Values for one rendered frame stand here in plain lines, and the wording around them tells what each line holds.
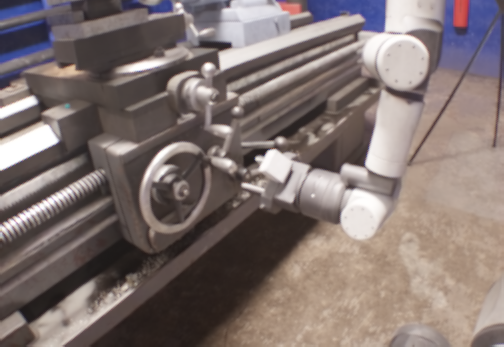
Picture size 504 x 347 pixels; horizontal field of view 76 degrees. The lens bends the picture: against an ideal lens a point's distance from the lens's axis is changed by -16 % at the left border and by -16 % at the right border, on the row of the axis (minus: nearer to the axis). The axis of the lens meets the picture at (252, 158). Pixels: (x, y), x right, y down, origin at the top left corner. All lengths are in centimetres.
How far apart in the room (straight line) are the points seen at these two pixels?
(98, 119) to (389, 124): 63
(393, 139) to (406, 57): 13
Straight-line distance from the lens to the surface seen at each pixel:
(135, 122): 79
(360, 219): 61
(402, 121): 58
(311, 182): 66
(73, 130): 87
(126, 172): 81
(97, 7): 84
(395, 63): 53
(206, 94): 79
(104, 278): 109
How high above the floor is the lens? 112
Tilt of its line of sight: 28 degrees down
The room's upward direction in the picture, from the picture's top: 5 degrees counter-clockwise
